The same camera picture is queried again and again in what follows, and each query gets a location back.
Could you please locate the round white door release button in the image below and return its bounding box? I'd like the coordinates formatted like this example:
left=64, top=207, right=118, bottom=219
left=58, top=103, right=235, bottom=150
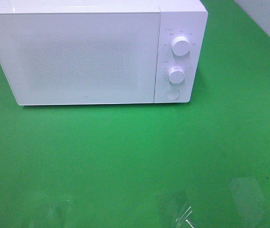
left=166, top=88, right=180, bottom=100

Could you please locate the white microwave knob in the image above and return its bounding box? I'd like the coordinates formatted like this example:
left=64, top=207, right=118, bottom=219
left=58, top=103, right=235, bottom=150
left=168, top=67, right=185, bottom=84
left=171, top=35, right=190, bottom=57

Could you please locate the white microwave door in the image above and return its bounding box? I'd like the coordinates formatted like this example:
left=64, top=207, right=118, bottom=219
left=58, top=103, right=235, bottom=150
left=0, top=13, right=160, bottom=105

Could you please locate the green table mat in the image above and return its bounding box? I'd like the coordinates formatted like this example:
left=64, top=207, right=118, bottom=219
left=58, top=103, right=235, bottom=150
left=0, top=0, right=270, bottom=228

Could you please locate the white microwave oven body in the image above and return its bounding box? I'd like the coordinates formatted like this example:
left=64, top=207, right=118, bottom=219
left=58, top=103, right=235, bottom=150
left=0, top=0, right=208, bottom=103

